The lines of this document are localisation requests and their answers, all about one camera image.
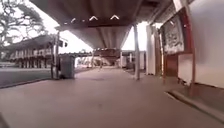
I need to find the white building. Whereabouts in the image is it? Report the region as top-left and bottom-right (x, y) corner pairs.
(118, 49), (147, 71)

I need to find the grey support pole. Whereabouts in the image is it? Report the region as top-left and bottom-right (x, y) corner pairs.
(133, 23), (141, 81)

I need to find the brown concrete walkway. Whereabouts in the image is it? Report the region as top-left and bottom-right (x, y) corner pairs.
(0, 66), (224, 128)

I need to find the grey wheeled bin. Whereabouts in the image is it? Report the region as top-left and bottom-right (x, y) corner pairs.
(59, 54), (76, 80)

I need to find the overhead walkway roof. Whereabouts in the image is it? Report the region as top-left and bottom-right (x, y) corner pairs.
(29, 0), (178, 51)

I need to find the thin dark pole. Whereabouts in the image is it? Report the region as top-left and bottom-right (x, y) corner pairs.
(50, 31), (61, 80)

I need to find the two-storey building with balconies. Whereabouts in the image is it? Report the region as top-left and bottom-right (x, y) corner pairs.
(4, 34), (69, 70)

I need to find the building with red-framed notice board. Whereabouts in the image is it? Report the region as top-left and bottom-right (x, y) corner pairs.
(145, 0), (224, 90)

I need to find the grass lawn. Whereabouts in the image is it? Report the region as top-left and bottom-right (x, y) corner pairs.
(0, 67), (54, 88)

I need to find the raised concrete kerb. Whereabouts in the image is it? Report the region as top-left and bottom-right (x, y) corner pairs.
(166, 89), (224, 124)

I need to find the large tree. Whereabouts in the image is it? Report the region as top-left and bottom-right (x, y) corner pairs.
(0, 0), (46, 51)

